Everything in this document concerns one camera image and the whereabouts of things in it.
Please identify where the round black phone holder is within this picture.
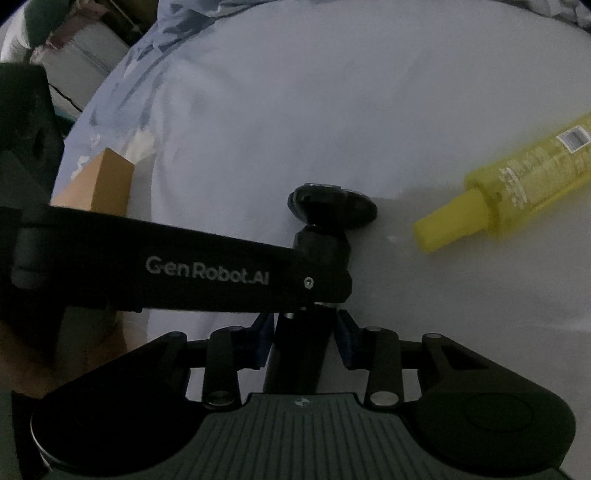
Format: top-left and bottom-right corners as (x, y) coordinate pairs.
(287, 183), (378, 231)

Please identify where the yellow transparent spray bottle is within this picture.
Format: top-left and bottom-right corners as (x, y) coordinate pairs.
(414, 114), (590, 253)

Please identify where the orange cardboard box lid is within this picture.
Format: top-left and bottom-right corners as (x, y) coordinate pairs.
(50, 149), (134, 217)

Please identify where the grey blue crumpled duvet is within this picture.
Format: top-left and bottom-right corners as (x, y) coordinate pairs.
(52, 0), (590, 197)

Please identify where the white storage box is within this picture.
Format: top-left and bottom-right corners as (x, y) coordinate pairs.
(1, 1), (129, 119)

